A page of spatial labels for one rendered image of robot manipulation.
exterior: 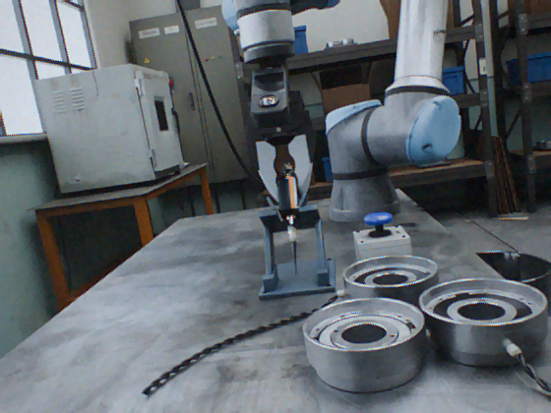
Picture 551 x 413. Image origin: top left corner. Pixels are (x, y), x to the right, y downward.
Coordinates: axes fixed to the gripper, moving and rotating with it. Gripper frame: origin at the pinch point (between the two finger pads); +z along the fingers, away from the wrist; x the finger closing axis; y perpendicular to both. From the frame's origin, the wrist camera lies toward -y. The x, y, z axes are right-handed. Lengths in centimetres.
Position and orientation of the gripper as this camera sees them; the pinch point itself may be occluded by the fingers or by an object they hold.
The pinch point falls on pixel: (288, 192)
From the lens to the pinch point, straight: 68.2
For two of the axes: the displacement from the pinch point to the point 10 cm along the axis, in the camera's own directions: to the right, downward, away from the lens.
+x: -9.8, 1.3, 1.4
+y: 1.2, -2.0, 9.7
